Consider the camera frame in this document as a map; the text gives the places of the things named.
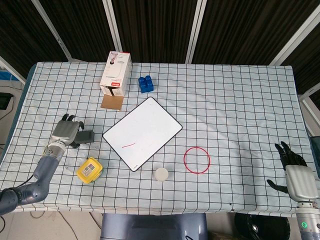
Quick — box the white round cap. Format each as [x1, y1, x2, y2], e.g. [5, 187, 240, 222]
[154, 167, 169, 182]

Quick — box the red ring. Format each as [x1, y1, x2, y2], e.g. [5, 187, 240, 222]
[183, 146, 211, 175]

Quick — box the white cardboard product box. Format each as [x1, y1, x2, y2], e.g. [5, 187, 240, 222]
[99, 50, 133, 111]

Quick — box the black monitor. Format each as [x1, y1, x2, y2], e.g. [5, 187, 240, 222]
[0, 92, 14, 110]

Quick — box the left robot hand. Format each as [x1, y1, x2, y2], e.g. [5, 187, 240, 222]
[51, 113, 85, 149]

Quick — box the white metal frame post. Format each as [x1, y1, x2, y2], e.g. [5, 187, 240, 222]
[184, 0, 208, 64]
[31, 0, 75, 61]
[297, 86, 320, 137]
[0, 55, 27, 85]
[268, 11, 320, 66]
[102, 0, 124, 58]

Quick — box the white drawing board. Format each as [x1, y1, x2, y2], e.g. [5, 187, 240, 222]
[102, 96, 183, 173]

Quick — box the black round wheel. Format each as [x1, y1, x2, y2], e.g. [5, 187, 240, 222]
[234, 212, 291, 240]

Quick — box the grey eraser block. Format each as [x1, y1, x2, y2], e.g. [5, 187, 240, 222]
[75, 130, 96, 145]

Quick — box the green container yellow lid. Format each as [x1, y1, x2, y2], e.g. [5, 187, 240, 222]
[75, 157, 104, 185]

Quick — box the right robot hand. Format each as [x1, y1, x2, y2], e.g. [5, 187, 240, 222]
[266, 141, 320, 204]

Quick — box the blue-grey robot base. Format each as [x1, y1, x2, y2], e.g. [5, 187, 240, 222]
[100, 212, 208, 240]

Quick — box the checkered tablecloth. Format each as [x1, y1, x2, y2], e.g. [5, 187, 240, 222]
[0, 61, 320, 220]

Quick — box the blue building block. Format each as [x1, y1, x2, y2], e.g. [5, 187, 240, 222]
[138, 74, 156, 94]

